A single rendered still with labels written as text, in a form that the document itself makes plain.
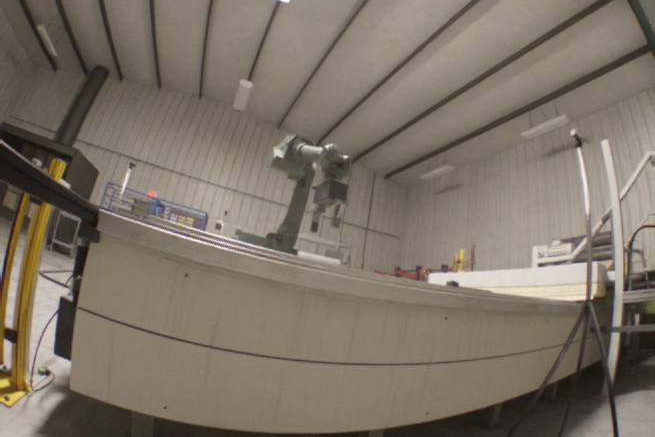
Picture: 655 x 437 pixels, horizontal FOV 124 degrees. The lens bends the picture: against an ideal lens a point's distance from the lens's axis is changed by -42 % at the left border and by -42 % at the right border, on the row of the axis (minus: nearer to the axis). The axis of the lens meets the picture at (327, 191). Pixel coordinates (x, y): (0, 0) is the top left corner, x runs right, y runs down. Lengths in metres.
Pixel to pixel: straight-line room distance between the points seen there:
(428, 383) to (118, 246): 1.21
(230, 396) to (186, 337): 0.23
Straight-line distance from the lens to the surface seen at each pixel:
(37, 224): 1.32
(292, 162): 2.96
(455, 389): 1.48
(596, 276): 2.88
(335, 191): 1.95
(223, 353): 0.95
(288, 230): 2.97
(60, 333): 1.22
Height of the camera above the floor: 0.78
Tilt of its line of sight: 18 degrees up
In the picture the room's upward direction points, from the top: 11 degrees clockwise
